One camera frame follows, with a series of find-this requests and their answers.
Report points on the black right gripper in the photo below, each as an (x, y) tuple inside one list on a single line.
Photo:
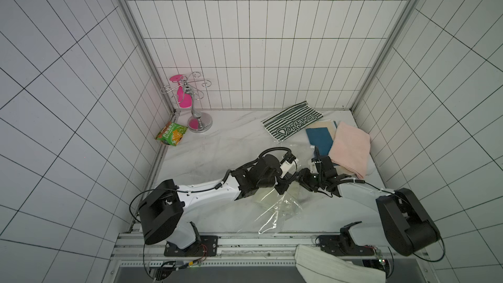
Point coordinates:
[(311, 179)]

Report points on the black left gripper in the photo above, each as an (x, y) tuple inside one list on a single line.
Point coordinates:
[(285, 182)]

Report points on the pale green towel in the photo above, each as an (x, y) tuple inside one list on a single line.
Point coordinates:
[(287, 203)]

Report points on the pink towel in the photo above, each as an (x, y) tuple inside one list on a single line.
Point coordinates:
[(351, 149)]

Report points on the clear plastic vacuum bag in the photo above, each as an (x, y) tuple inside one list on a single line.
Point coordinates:
[(208, 159)]

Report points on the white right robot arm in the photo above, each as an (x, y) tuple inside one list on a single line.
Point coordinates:
[(404, 225)]

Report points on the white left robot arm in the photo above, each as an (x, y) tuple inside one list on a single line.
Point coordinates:
[(165, 211)]

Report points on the teal and beige towel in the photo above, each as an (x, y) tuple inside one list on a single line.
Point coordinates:
[(321, 134)]

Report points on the green white striped towel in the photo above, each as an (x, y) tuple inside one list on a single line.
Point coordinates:
[(290, 121)]

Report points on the chrome cup holder stand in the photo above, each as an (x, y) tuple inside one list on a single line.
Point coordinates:
[(199, 121)]

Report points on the white striped cloth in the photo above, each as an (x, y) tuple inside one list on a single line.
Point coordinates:
[(317, 266)]

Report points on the green snack packet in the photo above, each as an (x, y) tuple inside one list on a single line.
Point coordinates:
[(171, 134)]

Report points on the pink plastic scoop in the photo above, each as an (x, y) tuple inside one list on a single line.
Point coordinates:
[(183, 91)]

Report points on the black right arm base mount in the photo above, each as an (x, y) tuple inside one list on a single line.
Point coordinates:
[(342, 244)]

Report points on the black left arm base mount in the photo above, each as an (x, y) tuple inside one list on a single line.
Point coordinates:
[(186, 241)]

